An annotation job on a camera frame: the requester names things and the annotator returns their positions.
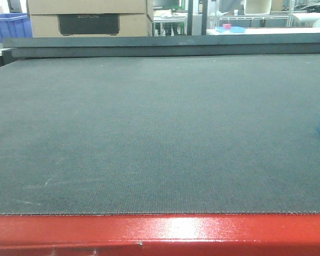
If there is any dark conveyor belt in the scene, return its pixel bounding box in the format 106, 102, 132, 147
0, 54, 320, 214

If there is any small red block background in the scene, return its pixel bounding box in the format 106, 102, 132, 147
223, 23, 231, 30

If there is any white background table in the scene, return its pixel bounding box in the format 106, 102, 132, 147
206, 27, 320, 35

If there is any flat blue tray background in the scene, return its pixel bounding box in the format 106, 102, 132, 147
215, 26, 246, 34

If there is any cardboard box with black label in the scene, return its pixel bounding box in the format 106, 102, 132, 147
30, 13, 153, 37

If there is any upper cardboard box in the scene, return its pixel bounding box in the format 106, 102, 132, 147
27, 0, 154, 20

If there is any blue plastic crate background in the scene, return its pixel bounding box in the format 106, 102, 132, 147
0, 13, 33, 43

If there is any red conveyor frame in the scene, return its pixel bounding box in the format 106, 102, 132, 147
0, 214, 320, 255

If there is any dark conveyor side rail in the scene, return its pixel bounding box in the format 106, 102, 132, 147
3, 33, 320, 59

